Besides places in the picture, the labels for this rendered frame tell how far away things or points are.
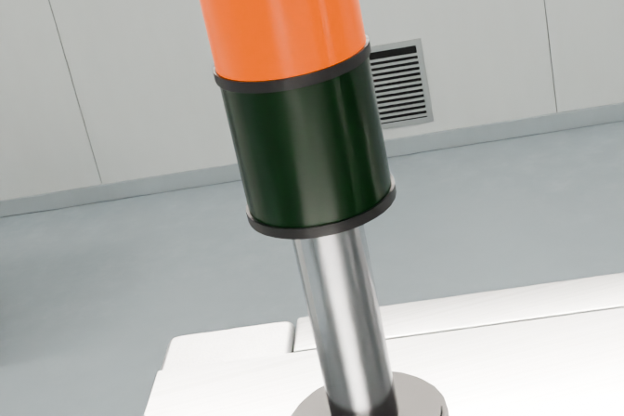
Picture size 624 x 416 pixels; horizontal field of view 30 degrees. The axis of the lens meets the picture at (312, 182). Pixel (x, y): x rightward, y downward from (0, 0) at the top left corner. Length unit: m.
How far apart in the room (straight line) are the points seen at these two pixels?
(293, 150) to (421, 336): 0.16
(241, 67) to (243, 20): 0.02
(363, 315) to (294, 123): 0.08
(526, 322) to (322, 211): 0.15
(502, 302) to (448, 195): 5.08
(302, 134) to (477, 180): 5.34
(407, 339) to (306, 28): 0.19
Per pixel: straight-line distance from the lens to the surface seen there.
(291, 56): 0.35
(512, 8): 5.91
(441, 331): 0.50
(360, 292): 0.40
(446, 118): 6.07
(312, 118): 0.35
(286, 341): 0.51
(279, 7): 0.34
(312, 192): 0.36
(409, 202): 5.58
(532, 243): 5.05
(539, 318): 0.50
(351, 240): 0.39
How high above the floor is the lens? 2.36
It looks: 23 degrees down
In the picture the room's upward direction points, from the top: 12 degrees counter-clockwise
